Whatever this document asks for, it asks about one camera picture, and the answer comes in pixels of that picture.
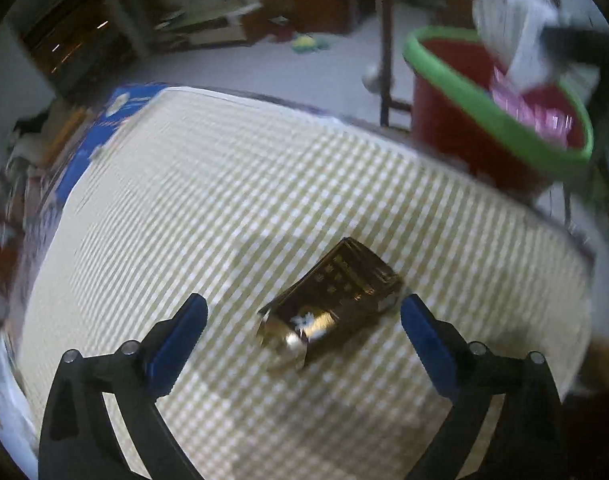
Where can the white round floor object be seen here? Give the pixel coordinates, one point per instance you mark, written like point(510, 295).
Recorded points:
point(373, 77)

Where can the wooden chair with curved back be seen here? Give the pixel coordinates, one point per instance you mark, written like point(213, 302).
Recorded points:
point(387, 60)

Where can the yellow checked cloth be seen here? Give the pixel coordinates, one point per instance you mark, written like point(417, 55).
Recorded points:
point(234, 185)

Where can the red bucket with green rim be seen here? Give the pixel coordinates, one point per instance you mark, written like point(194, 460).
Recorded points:
point(444, 110)

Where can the blue book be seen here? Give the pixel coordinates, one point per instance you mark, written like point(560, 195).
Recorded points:
point(99, 130)

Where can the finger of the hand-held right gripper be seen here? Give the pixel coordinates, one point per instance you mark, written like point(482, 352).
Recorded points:
point(584, 44)

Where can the pink wrapper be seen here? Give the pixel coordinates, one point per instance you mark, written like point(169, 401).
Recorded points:
point(534, 110)

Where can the white milk carton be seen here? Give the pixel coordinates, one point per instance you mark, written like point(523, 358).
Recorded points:
point(509, 20)

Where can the green plush toy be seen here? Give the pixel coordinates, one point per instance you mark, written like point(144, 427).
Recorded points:
point(309, 44)

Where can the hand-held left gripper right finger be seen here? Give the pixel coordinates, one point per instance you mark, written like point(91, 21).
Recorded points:
point(427, 345)

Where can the black gold packet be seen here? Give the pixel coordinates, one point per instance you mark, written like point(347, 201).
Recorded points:
point(334, 295)

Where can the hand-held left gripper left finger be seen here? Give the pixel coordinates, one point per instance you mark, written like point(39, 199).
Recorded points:
point(177, 342)

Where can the television cabinet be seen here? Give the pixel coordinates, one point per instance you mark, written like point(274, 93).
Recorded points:
point(209, 22)

